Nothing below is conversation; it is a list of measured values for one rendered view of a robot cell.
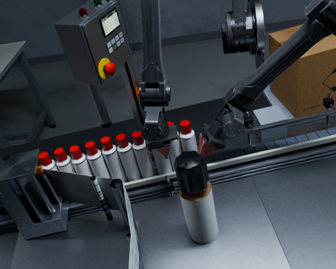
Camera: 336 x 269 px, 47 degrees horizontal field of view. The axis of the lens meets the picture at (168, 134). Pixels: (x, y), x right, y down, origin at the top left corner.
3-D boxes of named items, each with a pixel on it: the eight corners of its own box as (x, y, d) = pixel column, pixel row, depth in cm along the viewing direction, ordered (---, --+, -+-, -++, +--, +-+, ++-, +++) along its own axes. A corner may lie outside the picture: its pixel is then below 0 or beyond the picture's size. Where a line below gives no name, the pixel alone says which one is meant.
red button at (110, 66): (99, 65, 109) (108, 66, 108) (106, 59, 112) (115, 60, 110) (103, 77, 112) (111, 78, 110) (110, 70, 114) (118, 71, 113)
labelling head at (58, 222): (24, 240, 125) (-13, 185, 110) (30, 210, 136) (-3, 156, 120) (66, 230, 125) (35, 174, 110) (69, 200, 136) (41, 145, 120)
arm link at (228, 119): (254, 97, 125) (233, 85, 122) (262, 113, 115) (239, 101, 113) (233, 125, 130) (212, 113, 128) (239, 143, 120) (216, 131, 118)
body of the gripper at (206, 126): (207, 144, 125) (219, 126, 122) (200, 126, 133) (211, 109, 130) (224, 150, 128) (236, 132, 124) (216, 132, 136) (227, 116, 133)
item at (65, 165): (71, 200, 136) (49, 157, 124) (72, 190, 140) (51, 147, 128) (86, 197, 136) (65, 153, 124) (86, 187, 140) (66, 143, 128)
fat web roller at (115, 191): (125, 231, 121) (108, 190, 109) (124, 220, 125) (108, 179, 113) (139, 228, 121) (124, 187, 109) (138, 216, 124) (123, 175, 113)
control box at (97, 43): (76, 83, 117) (53, 23, 105) (106, 55, 128) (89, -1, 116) (102, 86, 112) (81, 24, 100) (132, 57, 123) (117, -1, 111)
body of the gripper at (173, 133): (179, 141, 117) (175, 122, 113) (146, 148, 118) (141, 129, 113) (176, 128, 123) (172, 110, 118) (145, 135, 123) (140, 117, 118)
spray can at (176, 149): (172, 175, 137) (160, 129, 124) (173, 165, 141) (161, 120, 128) (186, 174, 136) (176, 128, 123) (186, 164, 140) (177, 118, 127)
